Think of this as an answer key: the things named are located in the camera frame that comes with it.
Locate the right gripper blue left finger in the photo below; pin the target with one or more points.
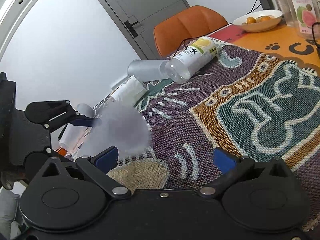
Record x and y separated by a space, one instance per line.
106 160

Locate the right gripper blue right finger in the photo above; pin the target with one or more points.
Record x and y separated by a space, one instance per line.
223 160

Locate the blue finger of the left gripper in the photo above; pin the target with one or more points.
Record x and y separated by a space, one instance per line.
85 122

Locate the frosted plastic cup with sticker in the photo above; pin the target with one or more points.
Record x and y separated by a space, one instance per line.
120 126

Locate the frosted tall plastic cup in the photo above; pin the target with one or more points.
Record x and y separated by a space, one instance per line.
148 70

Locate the white labelled clear bottle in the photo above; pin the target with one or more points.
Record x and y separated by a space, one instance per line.
130 92

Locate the patterned woven table cloth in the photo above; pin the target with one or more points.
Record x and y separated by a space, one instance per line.
258 98

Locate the lemon label water bottle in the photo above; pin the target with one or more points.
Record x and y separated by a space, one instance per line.
190 60

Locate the grey door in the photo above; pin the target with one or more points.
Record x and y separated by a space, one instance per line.
148 13

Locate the white fruit bowl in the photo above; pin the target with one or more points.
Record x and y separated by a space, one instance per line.
259 21

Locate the orange leather chair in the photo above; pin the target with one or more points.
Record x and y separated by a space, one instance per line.
196 21

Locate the black power adapter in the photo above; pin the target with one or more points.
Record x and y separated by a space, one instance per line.
267 4

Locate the guava juice carton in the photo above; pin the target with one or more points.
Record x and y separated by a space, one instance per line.
304 14

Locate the black door handle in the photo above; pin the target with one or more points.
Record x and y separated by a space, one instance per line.
130 27

